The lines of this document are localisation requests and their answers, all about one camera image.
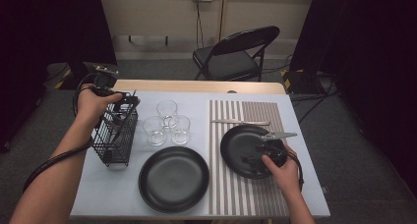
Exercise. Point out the black round plate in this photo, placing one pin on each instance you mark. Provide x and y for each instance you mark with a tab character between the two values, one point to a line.
239	145
173	181

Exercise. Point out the brown white striped placemat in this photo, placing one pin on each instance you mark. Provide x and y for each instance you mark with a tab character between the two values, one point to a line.
229	112

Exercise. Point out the silver table knife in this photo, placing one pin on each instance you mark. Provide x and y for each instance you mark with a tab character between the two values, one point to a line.
242	122

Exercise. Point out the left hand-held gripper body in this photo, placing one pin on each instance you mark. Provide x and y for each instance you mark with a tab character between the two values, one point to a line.
105	80

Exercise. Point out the black folding chair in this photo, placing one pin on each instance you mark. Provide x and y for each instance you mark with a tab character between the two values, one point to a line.
229	65

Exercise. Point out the silver cutlery piece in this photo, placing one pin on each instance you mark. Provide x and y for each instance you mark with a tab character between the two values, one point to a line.
126	122

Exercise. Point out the clear drinking glass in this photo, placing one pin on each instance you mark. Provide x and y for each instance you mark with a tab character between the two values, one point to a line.
167	107
181	132
154	132

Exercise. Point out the black stand base yellow stripes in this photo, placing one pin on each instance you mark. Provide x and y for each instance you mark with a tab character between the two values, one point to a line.
75	81
301	81

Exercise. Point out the person's right hand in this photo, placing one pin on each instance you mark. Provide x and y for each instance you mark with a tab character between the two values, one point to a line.
288	178

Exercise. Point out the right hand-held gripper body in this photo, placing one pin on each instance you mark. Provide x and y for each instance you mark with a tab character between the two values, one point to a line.
277	152

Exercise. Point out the person's left hand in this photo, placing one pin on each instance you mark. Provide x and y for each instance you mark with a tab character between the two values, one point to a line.
88	106

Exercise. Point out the black curtain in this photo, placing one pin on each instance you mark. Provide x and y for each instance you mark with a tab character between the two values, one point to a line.
377	53
49	27

